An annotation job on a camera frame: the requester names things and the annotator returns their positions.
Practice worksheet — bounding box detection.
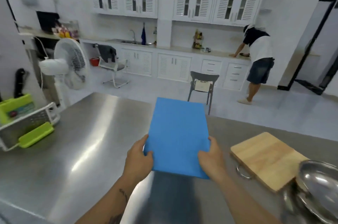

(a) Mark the black door frame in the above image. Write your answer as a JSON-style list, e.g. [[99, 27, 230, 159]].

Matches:
[[277, 0, 338, 96]]

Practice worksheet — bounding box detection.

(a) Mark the dark grey plastic chair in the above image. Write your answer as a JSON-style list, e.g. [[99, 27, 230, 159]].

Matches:
[[187, 71, 220, 115]]

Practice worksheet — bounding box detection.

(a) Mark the group of condiment bottles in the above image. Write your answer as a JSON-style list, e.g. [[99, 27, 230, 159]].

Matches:
[[52, 20, 80, 40]]

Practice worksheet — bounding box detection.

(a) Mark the person's left forearm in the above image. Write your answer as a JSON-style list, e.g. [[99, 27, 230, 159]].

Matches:
[[75, 174, 140, 224]]

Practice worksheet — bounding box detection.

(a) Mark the person's left hand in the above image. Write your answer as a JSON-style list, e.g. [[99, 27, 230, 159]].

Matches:
[[123, 134, 154, 183]]

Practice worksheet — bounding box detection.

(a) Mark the green knife block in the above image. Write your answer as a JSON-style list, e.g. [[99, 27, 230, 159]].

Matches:
[[0, 93, 35, 125]]

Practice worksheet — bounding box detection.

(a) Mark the dark jacket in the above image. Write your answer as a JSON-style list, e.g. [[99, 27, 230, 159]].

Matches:
[[97, 45, 117, 63]]

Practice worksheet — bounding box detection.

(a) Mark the steel mixing bowl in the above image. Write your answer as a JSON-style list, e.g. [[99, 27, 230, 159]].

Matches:
[[281, 159, 338, 224]]

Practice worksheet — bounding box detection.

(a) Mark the person's right hand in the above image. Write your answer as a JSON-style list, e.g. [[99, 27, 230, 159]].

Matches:
[[198, 136, 227, 181]]

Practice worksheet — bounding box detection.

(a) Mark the blue cutting board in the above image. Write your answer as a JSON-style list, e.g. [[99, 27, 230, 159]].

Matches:
[[143, 97, 211, 180]]

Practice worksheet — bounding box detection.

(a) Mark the black knife handle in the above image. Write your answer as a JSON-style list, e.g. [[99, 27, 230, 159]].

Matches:
[[14, 68, 29, 98]]

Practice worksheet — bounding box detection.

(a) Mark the white frame chair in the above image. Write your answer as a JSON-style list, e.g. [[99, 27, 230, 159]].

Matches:
[[95, 44, 130, 89]]

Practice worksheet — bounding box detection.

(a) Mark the white base cabinet counter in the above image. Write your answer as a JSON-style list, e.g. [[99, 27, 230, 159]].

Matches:
[[80, 38, 252, 91]]

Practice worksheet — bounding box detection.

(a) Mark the white standing fan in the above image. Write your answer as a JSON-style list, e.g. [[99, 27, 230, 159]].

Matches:
[[39, 38, 91, 109]]

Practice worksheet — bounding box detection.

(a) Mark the steel box grater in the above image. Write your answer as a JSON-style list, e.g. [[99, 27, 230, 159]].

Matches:
[[0, 102, 61, 152]]

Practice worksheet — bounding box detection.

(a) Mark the spice bottle rack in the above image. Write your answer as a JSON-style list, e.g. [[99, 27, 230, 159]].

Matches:
[[192, 29, 204, 49]]

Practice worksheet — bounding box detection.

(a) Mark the black microwave oven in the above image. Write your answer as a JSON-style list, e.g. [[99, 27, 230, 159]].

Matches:
[[36, 11, 60, 33]]

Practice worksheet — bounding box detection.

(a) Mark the white paper bag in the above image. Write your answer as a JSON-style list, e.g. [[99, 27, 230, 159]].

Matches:
[[194, 79, 213, 93]]

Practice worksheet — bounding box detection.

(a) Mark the wooden cutting board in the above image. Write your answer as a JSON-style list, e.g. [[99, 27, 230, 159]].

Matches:
[[230, 132, 309, 193]]

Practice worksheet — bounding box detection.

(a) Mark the person's right forearm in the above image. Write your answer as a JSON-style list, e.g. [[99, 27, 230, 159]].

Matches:
[[211, 172, 281, 224]]

